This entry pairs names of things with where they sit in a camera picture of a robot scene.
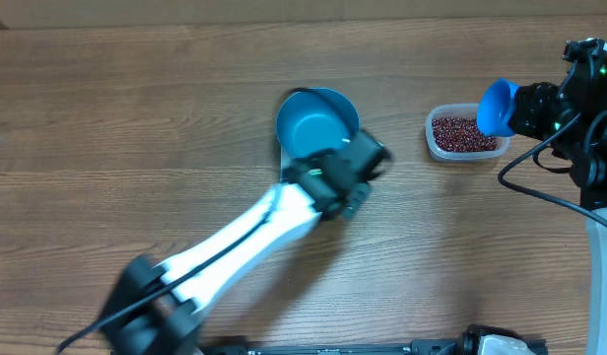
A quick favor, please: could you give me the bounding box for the clear plastic container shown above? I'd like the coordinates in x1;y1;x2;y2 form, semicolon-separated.
425;104;509;163

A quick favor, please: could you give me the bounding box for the blue bowl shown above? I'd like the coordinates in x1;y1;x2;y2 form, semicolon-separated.
275;87;361;159

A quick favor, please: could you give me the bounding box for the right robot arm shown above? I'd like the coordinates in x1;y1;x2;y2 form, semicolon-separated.
506;38;607;355

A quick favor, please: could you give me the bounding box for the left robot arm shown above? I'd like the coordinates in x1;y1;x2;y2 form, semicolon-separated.
99;131;391;355

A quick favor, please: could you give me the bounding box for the blue measuring scoop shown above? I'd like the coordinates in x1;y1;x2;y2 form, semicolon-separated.
476;79;519;137

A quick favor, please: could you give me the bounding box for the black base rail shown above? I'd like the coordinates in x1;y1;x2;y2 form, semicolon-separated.
199;323;549;355

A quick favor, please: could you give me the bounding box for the white kitchen scale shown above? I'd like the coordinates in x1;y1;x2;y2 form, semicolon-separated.
279;147;291;181

